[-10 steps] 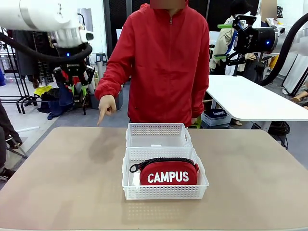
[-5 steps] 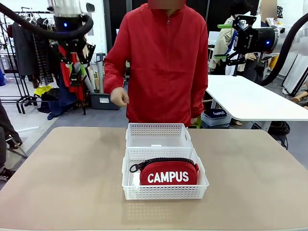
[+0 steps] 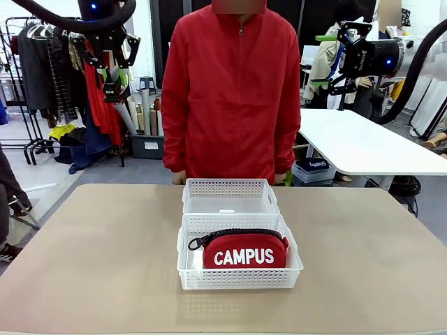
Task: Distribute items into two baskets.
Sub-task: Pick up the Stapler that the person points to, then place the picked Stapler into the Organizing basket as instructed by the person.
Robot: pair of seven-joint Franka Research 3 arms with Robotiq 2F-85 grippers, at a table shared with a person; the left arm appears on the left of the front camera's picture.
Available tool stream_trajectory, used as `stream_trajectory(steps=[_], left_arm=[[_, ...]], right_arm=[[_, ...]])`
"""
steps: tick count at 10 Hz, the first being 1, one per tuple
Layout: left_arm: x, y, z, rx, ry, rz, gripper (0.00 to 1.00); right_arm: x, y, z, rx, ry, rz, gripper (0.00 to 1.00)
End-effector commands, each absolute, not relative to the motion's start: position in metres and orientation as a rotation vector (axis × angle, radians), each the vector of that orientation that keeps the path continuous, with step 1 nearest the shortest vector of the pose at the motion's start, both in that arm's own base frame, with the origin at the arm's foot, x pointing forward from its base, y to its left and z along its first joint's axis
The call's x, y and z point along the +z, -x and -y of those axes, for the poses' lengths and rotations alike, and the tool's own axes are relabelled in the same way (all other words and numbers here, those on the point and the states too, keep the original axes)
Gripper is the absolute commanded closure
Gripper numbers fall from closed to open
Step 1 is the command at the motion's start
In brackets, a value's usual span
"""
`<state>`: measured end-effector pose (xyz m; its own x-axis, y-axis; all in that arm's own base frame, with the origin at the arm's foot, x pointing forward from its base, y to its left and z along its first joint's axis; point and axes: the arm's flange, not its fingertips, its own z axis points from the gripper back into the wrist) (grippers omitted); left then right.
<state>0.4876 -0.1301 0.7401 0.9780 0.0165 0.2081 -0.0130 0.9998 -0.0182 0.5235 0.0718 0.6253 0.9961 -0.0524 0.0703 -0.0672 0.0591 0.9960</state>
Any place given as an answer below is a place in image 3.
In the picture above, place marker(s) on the person in red jacket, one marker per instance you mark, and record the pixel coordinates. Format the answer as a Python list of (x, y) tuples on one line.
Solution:
[(230, 104)]

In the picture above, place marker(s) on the black tripod pole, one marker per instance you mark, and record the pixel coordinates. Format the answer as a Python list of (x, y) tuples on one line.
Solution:
[(344, 103)]

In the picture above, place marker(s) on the black white sneaker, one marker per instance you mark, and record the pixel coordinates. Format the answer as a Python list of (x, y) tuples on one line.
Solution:
[(10, 250)]

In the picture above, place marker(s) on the red hanging dress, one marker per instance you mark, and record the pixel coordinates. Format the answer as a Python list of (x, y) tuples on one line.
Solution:
[(99, 115)]

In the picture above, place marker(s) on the cream paper roll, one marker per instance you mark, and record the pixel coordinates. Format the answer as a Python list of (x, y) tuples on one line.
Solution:
[(134, 111)]

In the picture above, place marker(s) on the mannequin with navy top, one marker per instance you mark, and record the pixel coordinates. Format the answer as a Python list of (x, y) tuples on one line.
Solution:
[(366, 104)]

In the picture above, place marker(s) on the white cardboard tube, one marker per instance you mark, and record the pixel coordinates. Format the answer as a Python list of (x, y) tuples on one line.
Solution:
[(146, 111)]

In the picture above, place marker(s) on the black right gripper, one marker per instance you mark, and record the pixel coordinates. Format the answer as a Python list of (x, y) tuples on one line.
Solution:
[(379, 57)]

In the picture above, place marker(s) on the person's right hand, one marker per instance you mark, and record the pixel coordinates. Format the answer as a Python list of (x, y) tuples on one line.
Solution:
[(179, 178)]

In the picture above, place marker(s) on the green stool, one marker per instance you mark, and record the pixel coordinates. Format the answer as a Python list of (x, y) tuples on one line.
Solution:
[(288, 178)]

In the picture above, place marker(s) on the white background table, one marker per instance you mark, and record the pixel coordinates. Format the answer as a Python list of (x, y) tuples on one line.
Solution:
[(366, 146)]

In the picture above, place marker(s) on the navy cloth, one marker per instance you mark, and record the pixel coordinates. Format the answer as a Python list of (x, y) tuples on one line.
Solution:
[(91, 150)]

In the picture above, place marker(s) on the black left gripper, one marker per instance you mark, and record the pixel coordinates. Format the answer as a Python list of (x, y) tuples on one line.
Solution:
[(101, 8)]

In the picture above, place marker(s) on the grey plastic bin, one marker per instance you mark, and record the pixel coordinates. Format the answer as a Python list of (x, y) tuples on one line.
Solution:
[(146, 146)]

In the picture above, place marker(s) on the white paper label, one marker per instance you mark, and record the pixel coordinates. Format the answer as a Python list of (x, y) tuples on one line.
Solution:
[(227, 210)]

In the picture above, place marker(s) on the yellow hanging garment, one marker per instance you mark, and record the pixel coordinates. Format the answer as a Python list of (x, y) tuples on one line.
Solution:
[(398, 92)]

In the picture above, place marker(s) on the person's left hand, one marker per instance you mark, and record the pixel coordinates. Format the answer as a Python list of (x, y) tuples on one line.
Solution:
[(279, 178)]

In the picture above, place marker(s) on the mannequin with beige coat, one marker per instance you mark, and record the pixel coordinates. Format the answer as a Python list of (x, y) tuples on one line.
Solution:
[(323, 63)]

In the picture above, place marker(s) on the black metal clothes rack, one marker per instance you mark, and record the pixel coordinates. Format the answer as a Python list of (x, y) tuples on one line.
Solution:
[(29, 153)]

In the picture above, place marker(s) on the red CAMPUS zipper pouch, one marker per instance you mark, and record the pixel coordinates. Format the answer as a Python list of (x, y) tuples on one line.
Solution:
[(244, 256)]

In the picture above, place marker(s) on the black hanging coat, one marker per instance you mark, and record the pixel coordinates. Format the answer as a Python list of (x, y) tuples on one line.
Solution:
[(33, 70)]

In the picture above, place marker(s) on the white hanging shirt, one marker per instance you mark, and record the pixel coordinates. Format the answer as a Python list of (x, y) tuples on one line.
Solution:
[(337, 101)]

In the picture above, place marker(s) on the white perforated plastic basket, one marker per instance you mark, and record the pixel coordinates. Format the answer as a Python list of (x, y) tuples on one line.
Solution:
[(230, 200), (241, 279)]

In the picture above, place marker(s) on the yellow cloth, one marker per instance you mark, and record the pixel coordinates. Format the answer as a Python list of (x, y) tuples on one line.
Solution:
[(63, 132)]

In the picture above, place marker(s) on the white reflector panel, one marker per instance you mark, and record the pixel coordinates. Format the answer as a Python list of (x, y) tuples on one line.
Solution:
[(431, 115)]

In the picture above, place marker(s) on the clear storage box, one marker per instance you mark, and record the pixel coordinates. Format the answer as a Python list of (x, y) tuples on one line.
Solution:
[(314, 176)]

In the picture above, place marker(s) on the bystander dark trouser leg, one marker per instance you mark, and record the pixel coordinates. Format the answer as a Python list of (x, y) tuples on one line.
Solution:
[(10, 181)]

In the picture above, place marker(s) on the black bag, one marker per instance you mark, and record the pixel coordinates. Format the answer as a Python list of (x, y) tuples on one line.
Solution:
[(405, 188)]

